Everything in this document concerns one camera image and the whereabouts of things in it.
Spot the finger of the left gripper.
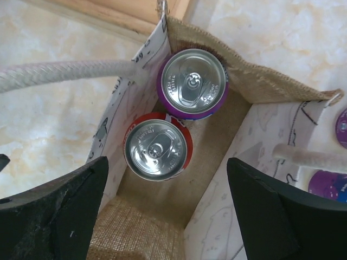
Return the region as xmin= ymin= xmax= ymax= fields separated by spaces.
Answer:
xmin=0 ymin=154 xmax=10 ymax=172

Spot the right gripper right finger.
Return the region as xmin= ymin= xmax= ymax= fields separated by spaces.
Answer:
xmin=227 ymin=158 xmax=346 ymax=259

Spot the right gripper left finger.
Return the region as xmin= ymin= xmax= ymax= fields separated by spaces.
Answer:
xmin=1 ymin=157 xmax=108 ymax=259

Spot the purple soda can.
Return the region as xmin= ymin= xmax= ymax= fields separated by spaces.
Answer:
xmin=308 ymin=170 xmax=347 ymax=203
xmin=335 ymin=109 xmax=347 ymax=149
xmin=157 ymin=48 xmax=229 ymax=120

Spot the brown canvas bag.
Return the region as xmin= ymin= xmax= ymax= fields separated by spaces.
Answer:
xmin=1 ymin=1 xmax=344 ymax=259

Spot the middle red soda can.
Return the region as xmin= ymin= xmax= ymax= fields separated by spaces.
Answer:
xmin=123 ymin=112 xmax=193 ymax=181

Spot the wooden clothes rack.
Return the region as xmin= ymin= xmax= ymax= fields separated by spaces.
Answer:
xmin=24 ymin=0 xmax=196 ymax=44

